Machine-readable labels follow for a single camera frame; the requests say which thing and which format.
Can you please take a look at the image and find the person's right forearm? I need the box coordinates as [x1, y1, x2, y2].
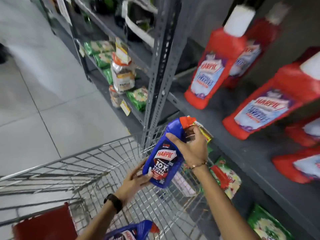
[192, 164, 261, 240]

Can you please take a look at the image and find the person's right hand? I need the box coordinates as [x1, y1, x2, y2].
[165, 124, 209, 168]

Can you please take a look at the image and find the white plastic tray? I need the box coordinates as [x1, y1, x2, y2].
[121, 0, 159, 48]

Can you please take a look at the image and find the person's left forearm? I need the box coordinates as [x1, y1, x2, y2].
[76, 200, 121, 240]

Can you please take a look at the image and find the red cart seat flap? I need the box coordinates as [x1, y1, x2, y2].
[12, 202, 78, 240]

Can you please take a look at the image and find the black wrist watch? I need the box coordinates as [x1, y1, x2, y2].
[103, 193, 123, 214]

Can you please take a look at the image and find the thin gold bracelet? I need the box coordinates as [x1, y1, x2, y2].
[189, 161, 208, 170]

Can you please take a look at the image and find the green and red food packet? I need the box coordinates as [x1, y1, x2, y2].
[209, 157, 242, 200]

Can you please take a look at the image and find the pink and white packet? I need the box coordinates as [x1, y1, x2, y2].
[172, 172, 197, 197]

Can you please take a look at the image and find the person's left hand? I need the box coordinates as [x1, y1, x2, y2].
[114, 158, 154, 206]

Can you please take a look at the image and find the blue cleaner bottle red cap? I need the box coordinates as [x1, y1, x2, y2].
[142, 116, 197, 189]
[104, 219, 160, 240]

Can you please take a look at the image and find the metal wire shopping cart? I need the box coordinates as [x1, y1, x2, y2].
[0, 125, 219, 240]

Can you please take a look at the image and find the grey metal shelf rack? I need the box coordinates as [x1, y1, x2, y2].
[29, 0, 320, 240]

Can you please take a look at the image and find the red cleaner bottle white cap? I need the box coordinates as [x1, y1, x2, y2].
[272, 146, 320, 184]
[285, 114, 320, 148]
[222, 2, 291, 89]
[222, 51, 320, 141]
[184, 4, 256, 110]

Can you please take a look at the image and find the green and white food packet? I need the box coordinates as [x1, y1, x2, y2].
[247, 204, 296, 240]

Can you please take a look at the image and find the green snack packet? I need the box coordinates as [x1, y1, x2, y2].
[103, 68, 114, 85]
[84, 40, 116, 56]
[126, 86, 149, 112]
[93, 52, 113, 69]

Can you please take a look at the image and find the clear packet orange label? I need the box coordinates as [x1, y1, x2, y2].
[109, 85, 123, 108]
[110, 52, 136, 94]

